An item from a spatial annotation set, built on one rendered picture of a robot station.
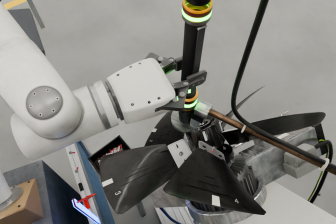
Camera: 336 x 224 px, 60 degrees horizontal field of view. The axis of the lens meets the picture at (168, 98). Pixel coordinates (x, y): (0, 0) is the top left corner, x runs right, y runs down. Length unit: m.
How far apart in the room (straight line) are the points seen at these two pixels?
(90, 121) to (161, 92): 0.13
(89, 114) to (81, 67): 2.24
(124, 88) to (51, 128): 0.15
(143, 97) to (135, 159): 0.47
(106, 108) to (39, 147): 0.12
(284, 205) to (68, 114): 0.73
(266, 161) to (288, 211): 0.19
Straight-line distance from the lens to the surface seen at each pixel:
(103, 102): 0.48
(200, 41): 0.47
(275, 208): 0.97
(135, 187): 0.90
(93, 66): 2.69
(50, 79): 0.43
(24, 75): 0.44
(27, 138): 0.49
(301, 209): 0.95
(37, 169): 1.30
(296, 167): 1.05
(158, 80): 0.51
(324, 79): 2.86
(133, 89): 0.50
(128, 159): 0.95
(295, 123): 0.93
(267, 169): 1.07
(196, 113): 0.64
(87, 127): 0.49
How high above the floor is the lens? 2.07
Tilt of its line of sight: 59 degrees down
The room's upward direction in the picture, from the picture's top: straight up
